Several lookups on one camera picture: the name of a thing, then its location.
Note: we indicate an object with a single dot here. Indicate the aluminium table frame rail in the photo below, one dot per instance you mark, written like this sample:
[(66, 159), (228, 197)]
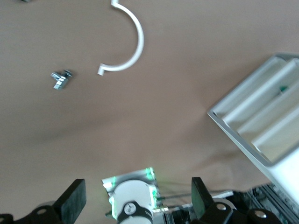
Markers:
[(261, 194)]

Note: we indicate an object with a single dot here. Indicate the white drawer cabinet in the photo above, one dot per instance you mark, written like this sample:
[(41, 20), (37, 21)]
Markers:
[(285, 172)]

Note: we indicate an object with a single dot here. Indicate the white plastic drawer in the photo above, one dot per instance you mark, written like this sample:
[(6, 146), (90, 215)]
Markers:
[(248, 86), (271, 114), (278, 133), (261, 92)]

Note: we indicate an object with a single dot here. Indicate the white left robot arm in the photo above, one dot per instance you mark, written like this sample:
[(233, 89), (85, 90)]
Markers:
[(133, 191)]

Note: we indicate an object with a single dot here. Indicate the green push button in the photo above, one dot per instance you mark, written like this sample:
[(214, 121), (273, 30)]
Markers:
[(283, 88)]

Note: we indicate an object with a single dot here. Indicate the white curved plastic strip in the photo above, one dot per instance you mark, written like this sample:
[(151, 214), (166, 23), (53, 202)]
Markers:
[(140, 39)]

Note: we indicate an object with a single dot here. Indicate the small silver metal fitting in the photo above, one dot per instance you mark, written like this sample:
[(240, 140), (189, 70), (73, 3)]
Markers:
[(61, 79)]

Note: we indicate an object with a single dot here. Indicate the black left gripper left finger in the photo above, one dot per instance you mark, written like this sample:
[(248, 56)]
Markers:
[(72, 200)]

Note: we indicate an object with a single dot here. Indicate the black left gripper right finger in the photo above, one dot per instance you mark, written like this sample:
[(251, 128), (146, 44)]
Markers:
[(201, 198)]

